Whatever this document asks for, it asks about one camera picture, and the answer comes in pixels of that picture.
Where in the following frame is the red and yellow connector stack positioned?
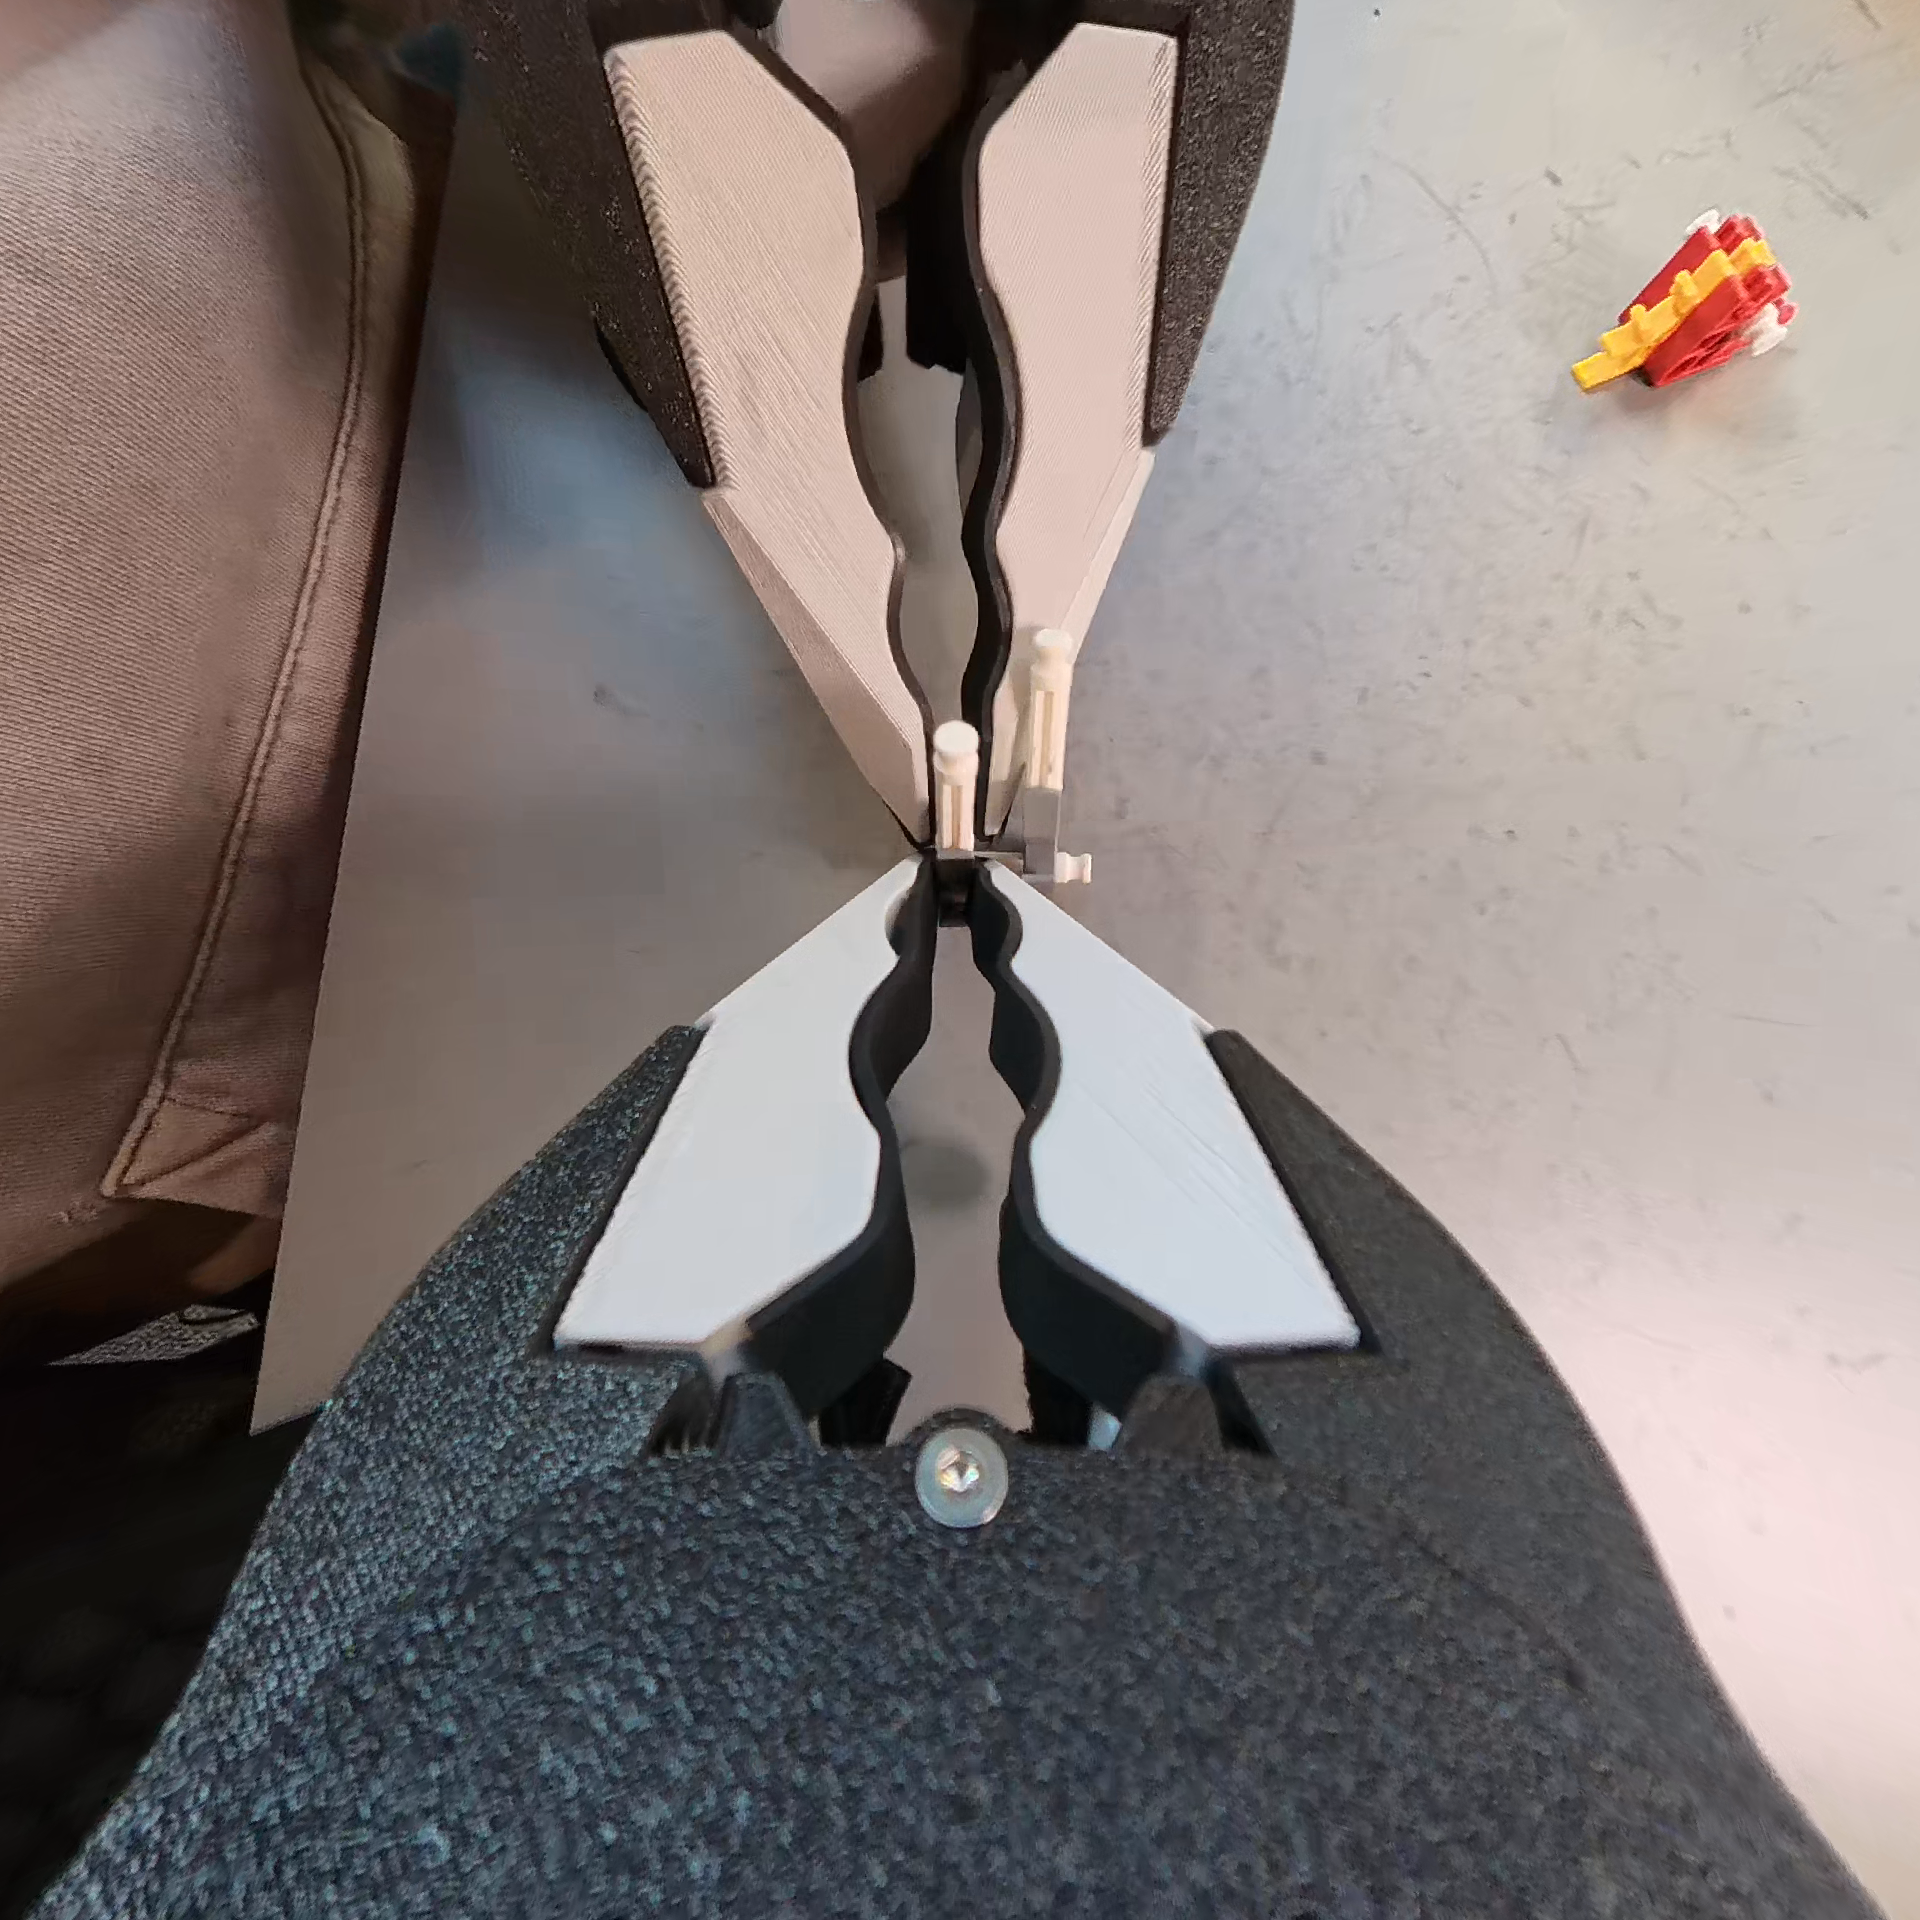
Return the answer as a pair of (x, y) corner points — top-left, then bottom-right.
(1572, 217), (1799, 396)

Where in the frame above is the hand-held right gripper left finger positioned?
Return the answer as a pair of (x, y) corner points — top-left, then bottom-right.
(555, 863), (942, 1451)

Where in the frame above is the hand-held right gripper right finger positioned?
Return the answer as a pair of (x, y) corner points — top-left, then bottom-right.
(970, 865), (1361, 1452)

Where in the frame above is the person's beige sweatshirt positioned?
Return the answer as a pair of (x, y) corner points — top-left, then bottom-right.
(0, 0), (454, 1308)

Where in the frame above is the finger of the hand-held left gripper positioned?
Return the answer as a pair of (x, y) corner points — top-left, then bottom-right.
(605, 27), (942, 843)
(961, 20), (1182, 836)

